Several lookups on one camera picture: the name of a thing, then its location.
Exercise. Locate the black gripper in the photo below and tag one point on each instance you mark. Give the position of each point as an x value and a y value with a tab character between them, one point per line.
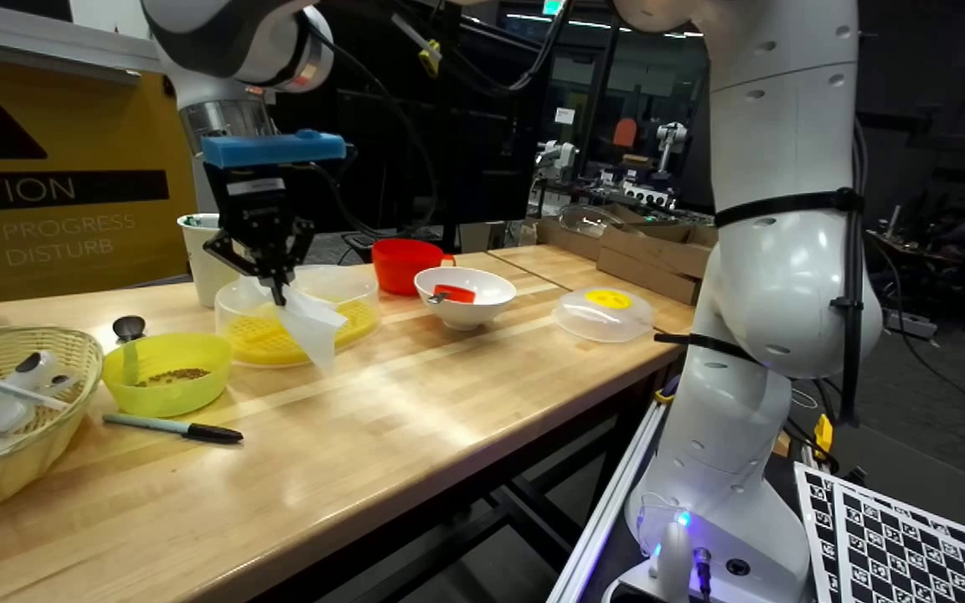
261	231

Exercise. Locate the white napkin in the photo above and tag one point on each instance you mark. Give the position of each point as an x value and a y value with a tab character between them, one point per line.
313	325

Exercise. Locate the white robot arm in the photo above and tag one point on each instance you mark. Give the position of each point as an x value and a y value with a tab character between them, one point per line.
785	298

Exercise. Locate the yellow clear plastic container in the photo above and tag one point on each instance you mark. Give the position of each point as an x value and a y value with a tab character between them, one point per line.
255	332

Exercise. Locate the white paper cup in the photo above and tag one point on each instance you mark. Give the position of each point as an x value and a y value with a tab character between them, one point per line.
205	271

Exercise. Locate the red plastic bowl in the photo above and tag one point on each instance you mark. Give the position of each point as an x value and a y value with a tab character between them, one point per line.
402	261

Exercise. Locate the small yellow-green bowl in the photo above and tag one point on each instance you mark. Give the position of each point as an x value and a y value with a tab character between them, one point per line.
168	373

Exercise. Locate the black marker pen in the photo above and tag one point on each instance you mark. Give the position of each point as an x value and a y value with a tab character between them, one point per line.
187	429

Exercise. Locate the white bowl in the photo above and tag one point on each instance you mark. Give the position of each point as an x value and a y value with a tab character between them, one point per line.
491	298

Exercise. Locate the yellow caution sign board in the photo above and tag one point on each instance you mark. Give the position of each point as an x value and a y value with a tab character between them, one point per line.
91	184

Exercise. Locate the wicker basket with items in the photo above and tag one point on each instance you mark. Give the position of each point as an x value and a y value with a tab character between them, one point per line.
49	380

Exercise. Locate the clear lid with yellow item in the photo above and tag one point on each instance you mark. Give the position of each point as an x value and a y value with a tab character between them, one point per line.
606	315

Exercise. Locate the checkerboard calibration board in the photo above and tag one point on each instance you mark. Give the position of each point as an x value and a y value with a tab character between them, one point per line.
868	547

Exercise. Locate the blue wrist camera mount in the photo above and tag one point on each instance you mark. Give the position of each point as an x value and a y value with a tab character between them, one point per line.
274	150

